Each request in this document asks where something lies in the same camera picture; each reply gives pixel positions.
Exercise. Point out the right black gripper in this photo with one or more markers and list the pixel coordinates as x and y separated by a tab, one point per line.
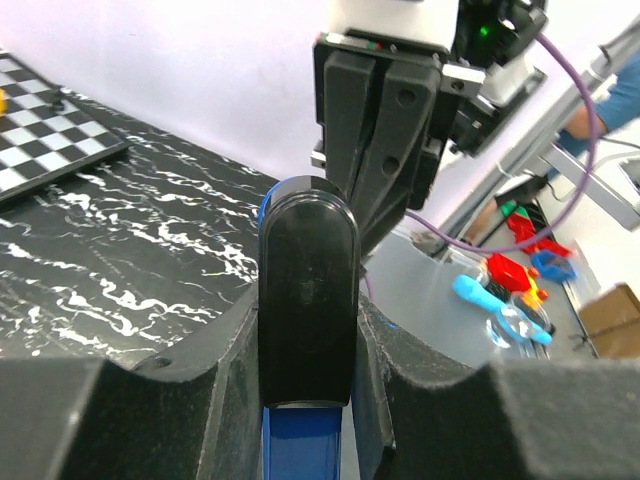
388	108

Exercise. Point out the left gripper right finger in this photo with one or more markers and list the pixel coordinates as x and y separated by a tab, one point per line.
421	415

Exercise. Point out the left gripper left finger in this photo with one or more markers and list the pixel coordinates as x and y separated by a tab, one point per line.
189	412

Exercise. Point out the blue black stapler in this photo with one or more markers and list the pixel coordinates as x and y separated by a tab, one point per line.
309	269

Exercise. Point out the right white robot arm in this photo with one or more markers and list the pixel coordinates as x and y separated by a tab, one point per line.
457	26

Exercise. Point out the clear plastic bottle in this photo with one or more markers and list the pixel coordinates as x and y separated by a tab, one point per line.
519	321

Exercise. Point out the blue foam toy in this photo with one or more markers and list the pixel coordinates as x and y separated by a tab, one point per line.
472	291

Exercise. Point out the red toy pile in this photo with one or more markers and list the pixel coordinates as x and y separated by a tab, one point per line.
526	273

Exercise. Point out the cardboard box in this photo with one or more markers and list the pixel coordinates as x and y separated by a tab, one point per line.
611	323

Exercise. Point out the checkered chess board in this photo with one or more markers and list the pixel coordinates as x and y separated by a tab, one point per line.
40	146

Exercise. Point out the black chess pawn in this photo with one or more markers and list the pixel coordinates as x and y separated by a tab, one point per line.
57	100

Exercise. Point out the yellow toy tray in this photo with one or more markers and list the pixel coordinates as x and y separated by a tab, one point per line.
3	102

